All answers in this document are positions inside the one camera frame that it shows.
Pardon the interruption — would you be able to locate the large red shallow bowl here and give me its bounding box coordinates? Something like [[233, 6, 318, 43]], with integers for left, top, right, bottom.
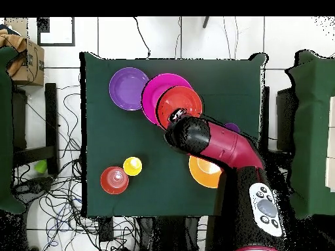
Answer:
[[156, 86, 203, 130]]

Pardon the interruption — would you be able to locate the yellow cup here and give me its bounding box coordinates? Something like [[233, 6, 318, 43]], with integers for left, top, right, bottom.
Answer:
[[122, 156, 143, 176]]

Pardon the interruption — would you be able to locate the large pink bowl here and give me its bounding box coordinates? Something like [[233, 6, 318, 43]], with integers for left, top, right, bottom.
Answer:
[[141, 73, 193, 126]]

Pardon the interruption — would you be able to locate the dark green tablecloth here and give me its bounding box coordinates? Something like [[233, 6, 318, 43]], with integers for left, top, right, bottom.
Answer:
[[79, 51, 269, 218]]

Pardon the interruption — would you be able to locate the large orange bowl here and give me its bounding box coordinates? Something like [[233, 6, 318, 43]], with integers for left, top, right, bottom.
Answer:
[[188, 155, 223, 189]]

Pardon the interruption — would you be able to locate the large purple shallow bowl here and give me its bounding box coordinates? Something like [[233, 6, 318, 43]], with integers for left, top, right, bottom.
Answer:
[[109, 67, 150, 112]]

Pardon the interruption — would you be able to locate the purple cup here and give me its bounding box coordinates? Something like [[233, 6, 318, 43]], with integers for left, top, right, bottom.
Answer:
[[224, 122, 241, 133]]

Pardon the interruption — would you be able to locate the small red bowl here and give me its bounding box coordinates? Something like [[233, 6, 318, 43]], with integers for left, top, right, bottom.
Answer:
[[99, 166, 130, 195]]

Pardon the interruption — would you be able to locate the black metal stand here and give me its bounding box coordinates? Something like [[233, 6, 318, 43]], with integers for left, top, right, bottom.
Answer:
[[12, 82, 59, 176]]

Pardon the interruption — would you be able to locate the small green floor cup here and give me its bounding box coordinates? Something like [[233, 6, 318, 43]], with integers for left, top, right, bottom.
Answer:
[[34, 159, 48, 174]]

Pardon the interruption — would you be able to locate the black floor base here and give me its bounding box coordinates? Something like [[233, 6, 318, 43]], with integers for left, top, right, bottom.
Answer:
[[11, 176, 53, 199]]

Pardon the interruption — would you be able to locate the green cloth side table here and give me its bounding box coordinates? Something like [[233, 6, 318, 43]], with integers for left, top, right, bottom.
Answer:
[[285, 49, 335, 220], [0, 46, 27, 215]]

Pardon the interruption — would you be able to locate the cardboard box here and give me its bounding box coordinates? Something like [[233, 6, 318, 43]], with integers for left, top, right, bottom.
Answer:
[[6, 28, 45, 87]]

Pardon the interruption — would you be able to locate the thin black floor cable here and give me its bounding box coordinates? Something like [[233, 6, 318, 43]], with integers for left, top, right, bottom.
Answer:
[[133, 16, 151, 59]]

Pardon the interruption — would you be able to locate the tangle of floor cables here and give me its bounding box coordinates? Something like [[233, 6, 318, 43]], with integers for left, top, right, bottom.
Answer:
[[12, 86, 137, 251]]

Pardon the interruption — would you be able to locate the black square floor frame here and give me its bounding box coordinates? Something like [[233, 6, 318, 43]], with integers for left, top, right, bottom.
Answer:
[[36, 16, 76, 47]]

